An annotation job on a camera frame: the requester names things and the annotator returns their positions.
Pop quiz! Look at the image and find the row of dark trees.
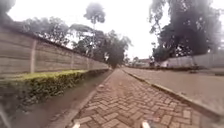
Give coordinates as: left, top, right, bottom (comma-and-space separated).
0, 0, 133, 70

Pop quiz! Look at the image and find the red brick path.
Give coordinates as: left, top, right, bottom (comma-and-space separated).
66, 68, 214, 128

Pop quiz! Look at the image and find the robot's own part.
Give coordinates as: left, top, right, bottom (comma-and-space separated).
141, 120, 151, 128
72, 121, 81, 128

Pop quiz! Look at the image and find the bare dirt strip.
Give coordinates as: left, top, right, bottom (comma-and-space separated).
9, 71, 114, 128

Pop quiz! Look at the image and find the grey concrete kerb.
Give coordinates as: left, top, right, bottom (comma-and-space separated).
119, 68, 224, 122

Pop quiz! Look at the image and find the low green hedge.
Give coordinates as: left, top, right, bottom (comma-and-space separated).
0, 68, 110, 110

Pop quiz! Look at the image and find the group of tall trees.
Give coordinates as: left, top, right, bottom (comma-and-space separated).
148, 0, 224, 63

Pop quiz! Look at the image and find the grey paved road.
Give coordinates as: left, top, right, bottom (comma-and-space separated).
121, 67, 224, 117

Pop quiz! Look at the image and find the grey concrete block wall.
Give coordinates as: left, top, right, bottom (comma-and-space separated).
0, 25, 110, 75

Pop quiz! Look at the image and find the pale boundary wall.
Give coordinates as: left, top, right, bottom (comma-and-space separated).
159, 53, 224, 70

